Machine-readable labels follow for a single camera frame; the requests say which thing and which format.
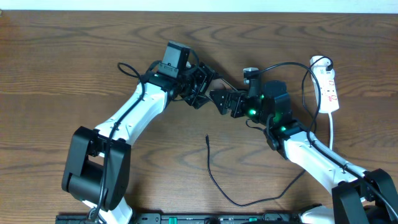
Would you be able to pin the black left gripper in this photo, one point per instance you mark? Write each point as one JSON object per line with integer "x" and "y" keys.
{"x": 206, "y": 75}

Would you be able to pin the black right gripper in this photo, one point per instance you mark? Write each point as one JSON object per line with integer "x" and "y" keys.
{"x": 238, "y": 96}

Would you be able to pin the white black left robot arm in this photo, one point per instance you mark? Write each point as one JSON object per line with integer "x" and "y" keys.
{"x": 98, "y": 163}

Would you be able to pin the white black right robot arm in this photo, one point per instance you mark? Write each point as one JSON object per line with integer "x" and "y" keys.
{"x": 358, "y": 195}

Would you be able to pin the white power strip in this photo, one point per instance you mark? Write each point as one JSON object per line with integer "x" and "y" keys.
{"x": 325, "y": 88}

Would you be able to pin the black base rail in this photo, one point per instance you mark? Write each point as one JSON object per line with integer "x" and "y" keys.
{"x": 156, "y": 218}

